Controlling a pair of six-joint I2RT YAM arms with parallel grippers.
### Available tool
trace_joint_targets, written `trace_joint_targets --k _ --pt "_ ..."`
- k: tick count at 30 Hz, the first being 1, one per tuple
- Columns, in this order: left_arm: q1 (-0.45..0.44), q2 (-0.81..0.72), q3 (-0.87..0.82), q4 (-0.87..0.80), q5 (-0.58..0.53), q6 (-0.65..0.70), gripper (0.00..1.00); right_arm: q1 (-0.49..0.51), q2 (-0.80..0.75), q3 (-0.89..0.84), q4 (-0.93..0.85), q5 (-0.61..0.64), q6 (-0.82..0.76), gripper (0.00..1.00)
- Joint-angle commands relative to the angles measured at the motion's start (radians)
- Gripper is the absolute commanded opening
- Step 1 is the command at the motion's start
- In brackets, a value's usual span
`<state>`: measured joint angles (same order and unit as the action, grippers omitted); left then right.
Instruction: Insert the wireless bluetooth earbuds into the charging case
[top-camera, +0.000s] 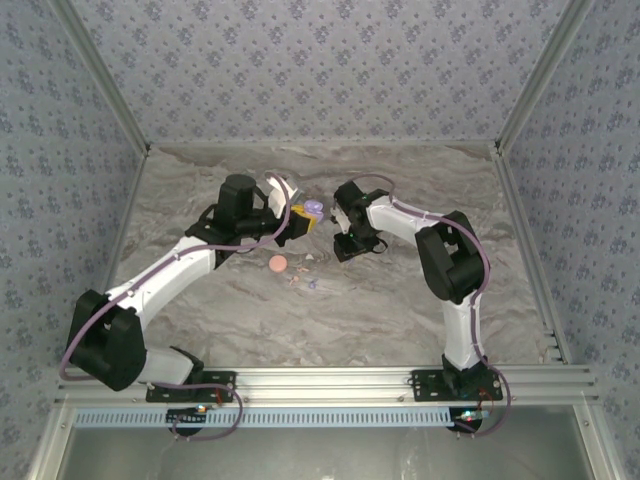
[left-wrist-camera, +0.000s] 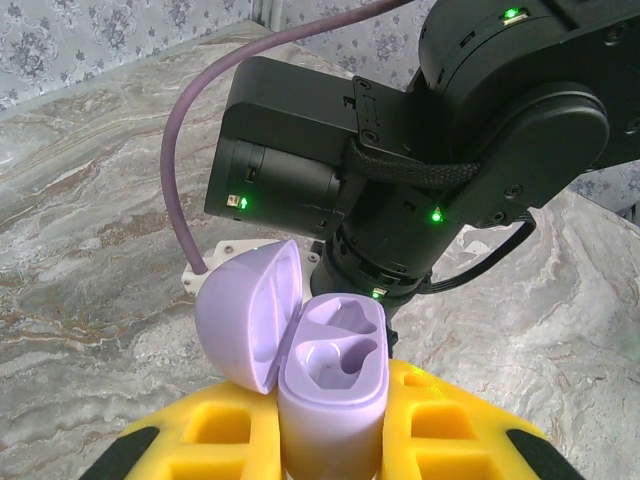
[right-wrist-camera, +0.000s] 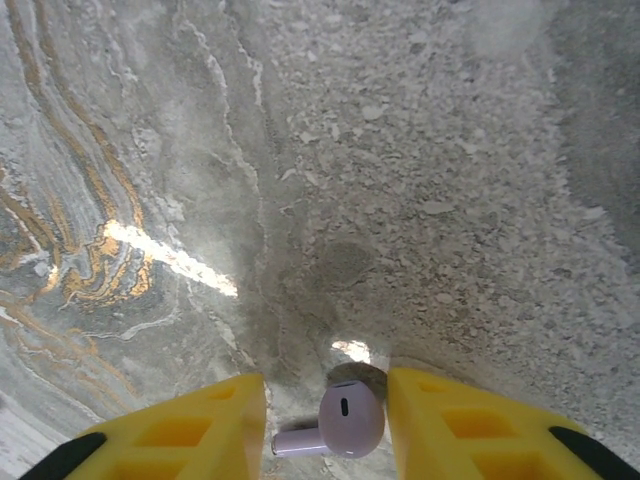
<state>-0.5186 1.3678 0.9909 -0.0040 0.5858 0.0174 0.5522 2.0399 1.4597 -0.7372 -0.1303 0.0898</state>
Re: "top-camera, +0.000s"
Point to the purple earbud charging case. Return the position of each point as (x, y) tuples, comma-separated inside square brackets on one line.
[(313, 205)]

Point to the pink earbud charging case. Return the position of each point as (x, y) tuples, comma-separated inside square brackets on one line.
[(277, 263)]

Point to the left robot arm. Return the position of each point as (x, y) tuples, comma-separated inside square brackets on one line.
[(170, 270)]

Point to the left controller board with LED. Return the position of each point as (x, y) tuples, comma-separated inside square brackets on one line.
[(187, 416)]

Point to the controller board with led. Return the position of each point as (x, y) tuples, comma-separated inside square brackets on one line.
[(187, 416), (470, 416)]

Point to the right controller board with LED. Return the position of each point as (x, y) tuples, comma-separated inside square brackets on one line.
[(470, 416)]

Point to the grey metal shelf panel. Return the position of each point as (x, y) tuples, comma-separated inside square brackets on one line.
[(325, 455)]

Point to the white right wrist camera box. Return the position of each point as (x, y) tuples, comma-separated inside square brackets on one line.
[(336, 218)]

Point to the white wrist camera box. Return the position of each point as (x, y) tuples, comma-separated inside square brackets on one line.
[(275, 195), (336, 218)]

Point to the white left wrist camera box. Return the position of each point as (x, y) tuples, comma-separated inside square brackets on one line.
[(275, 195)]

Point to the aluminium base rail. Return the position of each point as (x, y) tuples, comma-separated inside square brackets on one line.
[(325, 385)]

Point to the aluminium corner post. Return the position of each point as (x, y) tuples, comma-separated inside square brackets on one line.
[(107, 75), (538, 75)]

